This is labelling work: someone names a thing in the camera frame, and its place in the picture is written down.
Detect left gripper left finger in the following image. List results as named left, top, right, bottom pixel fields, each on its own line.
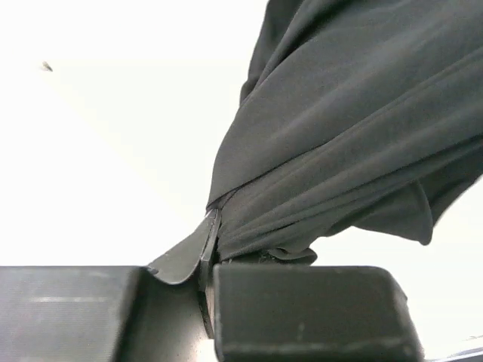
left=146, top=209, right=221, bottom=284

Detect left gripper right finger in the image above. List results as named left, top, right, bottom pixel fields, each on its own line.
left=198, top=225, right=426, bottom=362

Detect black trousers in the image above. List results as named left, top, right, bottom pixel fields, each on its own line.
left=208, top=1, right=482, bottom=263

